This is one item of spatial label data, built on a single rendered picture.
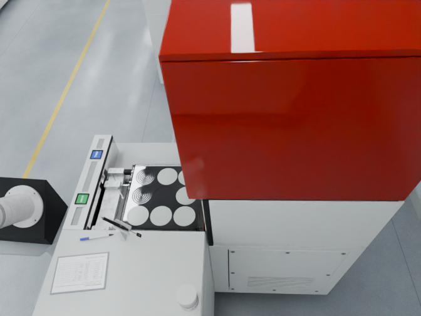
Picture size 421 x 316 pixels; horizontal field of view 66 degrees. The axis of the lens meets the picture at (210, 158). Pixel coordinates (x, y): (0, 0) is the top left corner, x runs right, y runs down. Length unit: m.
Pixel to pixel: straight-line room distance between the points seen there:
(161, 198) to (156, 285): 0.43
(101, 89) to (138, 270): 2.65
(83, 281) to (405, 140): 1.20
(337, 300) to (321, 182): 1.39
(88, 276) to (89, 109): 2.36
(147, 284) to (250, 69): 0.91
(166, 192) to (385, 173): 0.94
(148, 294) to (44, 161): 2.15
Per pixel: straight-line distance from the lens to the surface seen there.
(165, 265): 1.34
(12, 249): 1.81
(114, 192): 1.66
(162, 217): 1.51
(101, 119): 3.37
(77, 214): 1.57
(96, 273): 1.41
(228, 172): 1.00
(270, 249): 1.55
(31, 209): 1.62
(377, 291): 2.48
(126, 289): 1.35
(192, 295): 1.20
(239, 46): 0.72
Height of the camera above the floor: 2.21
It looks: 52 degrees down
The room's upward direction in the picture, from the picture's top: 5 degrees counter-clockwise
